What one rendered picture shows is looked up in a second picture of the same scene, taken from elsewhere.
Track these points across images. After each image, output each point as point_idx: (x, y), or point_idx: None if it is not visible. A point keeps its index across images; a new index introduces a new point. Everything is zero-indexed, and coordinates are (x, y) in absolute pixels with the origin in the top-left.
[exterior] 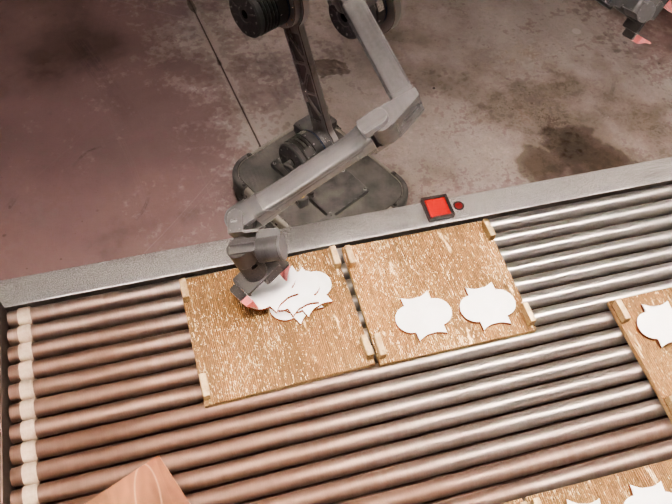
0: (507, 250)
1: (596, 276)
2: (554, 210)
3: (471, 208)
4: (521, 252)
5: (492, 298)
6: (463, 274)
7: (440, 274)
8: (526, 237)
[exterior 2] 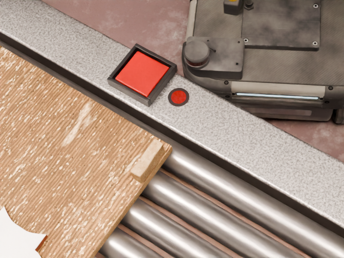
0: (149, 218)
1: None
2: (308, 231)
3: (190, 115)
4: (166, 241)
5: (12, 257)
6: (35, 188)
7: (9, 159)
8: (208, 228)
